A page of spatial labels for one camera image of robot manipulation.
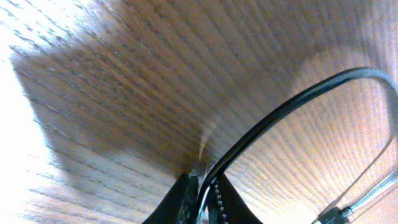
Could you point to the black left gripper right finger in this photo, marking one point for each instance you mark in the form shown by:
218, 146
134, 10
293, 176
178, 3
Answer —
225, 206

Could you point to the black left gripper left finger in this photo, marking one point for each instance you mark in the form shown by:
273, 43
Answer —
179, 204

